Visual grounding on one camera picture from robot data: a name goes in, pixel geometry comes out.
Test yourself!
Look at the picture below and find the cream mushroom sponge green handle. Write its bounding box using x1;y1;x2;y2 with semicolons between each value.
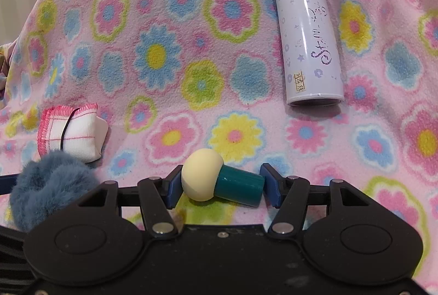
181;148;265;207

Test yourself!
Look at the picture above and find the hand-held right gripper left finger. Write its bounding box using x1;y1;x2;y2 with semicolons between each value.
77;165;185;237

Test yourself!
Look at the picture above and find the pink floral fleece blanket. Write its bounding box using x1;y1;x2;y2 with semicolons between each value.
0;0;438;292

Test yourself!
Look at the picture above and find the lilac water bottle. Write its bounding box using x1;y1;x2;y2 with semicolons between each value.
272;0;344;107

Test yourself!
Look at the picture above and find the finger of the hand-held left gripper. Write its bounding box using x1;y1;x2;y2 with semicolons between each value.
0;175;18;196

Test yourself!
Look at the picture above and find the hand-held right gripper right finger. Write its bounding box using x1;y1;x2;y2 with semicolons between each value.
260;163;370;237

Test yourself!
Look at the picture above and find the blue furry pom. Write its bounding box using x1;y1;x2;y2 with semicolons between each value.
10;150;101;233

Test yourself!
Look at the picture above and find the rolled white cloth pink trim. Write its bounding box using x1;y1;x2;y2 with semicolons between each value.
37;102;109;164

